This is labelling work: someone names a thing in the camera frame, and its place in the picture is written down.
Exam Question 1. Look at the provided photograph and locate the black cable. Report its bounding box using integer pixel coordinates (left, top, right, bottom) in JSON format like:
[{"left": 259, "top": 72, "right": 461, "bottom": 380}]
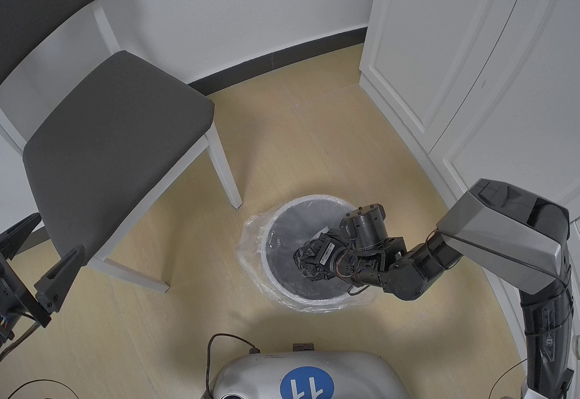
[{"left": 206, "top": 334, "right": 262, "bottom": 399}]

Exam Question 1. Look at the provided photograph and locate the white trash bin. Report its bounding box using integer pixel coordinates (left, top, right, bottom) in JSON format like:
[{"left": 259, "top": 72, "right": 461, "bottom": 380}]
[{"left": 260, "top": 193, "right": 365, "bottom": 304}]

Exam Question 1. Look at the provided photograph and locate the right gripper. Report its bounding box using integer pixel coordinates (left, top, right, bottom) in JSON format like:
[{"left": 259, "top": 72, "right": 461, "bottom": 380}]
[{"left": 317, "top": 232, "right": 363, "bottom": 287}]

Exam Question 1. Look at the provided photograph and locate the clear plastic bag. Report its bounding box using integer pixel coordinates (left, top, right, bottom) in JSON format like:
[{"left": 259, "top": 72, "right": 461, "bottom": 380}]
[{"left": 237, "top": 200, "right": 377, "bottom": 312}]

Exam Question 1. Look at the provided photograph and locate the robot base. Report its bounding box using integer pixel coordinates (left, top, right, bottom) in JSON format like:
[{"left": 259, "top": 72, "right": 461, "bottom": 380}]
[{"left": 212, "top": 342, "right": 412, "bottom": 399}]

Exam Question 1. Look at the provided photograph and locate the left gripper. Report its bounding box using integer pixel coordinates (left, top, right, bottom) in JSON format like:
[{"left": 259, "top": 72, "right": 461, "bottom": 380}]
[{"left": 0, "top": 212, "right": 87, "bottom": 339}]

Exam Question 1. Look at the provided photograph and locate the white wardrobe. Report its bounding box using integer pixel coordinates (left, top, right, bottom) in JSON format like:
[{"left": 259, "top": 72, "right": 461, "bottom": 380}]
[{"left": 359, "top": 0, "right": 580, "bottom": 399}]

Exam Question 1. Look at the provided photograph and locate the black plastic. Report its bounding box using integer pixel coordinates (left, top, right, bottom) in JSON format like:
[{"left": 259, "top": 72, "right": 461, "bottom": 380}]
[{"left": 292, "top": 238, "right": 338, "bottom": 282}]

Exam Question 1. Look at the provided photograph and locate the grey padded white chair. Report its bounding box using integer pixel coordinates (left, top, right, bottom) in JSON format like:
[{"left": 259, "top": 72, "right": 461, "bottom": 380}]
[{"left": 0, "top": 0, "right": 244, "bottom": 294}]

